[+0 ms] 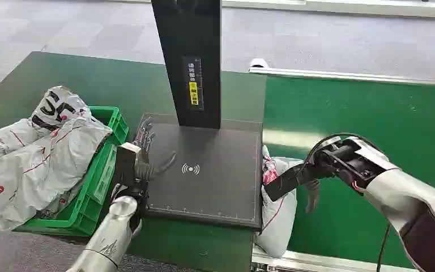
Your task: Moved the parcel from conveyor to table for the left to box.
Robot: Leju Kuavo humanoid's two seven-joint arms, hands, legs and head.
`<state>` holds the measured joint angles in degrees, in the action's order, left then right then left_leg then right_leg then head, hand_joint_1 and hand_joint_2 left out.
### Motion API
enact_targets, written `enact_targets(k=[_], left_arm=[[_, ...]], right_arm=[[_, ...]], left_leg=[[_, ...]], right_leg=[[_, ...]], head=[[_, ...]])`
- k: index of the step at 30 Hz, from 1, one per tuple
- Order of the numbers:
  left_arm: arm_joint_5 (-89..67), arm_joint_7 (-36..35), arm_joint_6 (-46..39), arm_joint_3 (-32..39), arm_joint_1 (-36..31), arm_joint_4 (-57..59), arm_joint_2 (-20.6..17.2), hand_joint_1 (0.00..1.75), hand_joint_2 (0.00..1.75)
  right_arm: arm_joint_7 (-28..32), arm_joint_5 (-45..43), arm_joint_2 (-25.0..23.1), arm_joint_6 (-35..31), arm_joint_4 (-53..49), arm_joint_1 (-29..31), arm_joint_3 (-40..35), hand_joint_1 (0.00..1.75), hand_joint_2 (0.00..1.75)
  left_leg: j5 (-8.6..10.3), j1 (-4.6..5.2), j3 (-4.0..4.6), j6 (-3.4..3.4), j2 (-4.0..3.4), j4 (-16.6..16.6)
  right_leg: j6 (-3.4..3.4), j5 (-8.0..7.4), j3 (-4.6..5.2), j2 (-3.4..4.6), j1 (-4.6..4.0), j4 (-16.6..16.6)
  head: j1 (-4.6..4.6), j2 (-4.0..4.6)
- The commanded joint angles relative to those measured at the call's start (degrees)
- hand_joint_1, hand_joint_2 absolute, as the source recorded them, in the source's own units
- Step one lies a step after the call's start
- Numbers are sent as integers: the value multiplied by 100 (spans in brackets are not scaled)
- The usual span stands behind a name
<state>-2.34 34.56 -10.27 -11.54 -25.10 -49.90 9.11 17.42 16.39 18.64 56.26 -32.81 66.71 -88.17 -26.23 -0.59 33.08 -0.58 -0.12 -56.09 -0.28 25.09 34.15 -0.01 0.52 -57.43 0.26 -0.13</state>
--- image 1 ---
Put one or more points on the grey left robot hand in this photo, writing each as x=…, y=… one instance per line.
x=144, y=165

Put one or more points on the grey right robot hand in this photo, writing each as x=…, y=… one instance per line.
x=313, y=195

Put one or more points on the white parcel bag red print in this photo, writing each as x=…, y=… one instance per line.
x=277, y=221

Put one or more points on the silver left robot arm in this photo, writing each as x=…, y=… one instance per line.
x=108, y=240

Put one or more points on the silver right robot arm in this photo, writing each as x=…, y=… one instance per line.
x=401, y=195

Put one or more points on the green plastic crate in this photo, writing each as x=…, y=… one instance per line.
x=97, y=187

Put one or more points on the green conveyor belt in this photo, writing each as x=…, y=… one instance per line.
x=360, y=124

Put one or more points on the black yellow warning label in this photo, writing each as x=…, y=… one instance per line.
x=194, y=84

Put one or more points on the large grey parcel bag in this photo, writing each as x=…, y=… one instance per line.
x=41, y=169

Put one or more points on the grey parcel bag black print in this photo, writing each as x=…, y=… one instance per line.
x=58, y=107

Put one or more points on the black scanner column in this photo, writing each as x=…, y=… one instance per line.
x=191, y=34

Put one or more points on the grey parcel bag red logo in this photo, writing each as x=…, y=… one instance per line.
x=3, y=142

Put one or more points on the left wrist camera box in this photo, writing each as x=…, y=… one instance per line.
x=125, y=167

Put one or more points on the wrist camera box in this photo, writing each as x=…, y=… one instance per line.
x=283, y=183
x=125, y=167

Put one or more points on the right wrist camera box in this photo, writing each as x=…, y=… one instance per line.
x=283, y=183

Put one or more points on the black scanner base plate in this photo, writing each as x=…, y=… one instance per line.
x=210, y=180

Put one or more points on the short silver conveyor rail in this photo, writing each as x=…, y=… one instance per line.
x=315, y=262

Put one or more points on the long silver conveyor rail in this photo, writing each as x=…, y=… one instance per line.
x=334, y=74

